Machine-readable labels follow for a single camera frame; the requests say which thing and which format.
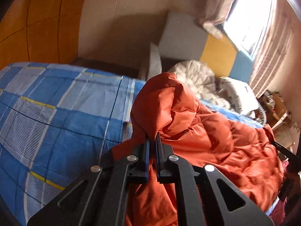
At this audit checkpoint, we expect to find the white printed pillow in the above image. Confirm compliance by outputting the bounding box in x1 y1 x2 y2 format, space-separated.
219 77 259 115

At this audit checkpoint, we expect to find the beige quilted blanket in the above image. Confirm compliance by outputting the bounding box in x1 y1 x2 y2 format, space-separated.
169 60 233 110

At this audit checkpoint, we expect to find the blue plaid bed sheet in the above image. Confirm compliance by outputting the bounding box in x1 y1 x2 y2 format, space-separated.
0 62 263 226

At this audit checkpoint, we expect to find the grey yellow blue headboard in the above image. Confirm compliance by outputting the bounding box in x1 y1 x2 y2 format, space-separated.
158 11 254 83

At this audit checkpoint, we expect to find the wooden desk with clutter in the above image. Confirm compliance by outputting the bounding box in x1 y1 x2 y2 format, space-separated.
258 90 291 130

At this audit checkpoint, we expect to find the striped pink curtain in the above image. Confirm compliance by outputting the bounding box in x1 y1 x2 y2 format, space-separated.
198 0 300 96

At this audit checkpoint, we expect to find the orange down jacket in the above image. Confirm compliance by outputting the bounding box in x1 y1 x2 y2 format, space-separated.
111 73 284 212

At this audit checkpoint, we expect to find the maroon cloth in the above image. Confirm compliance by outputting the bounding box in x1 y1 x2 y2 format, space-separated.
270 161 300 225

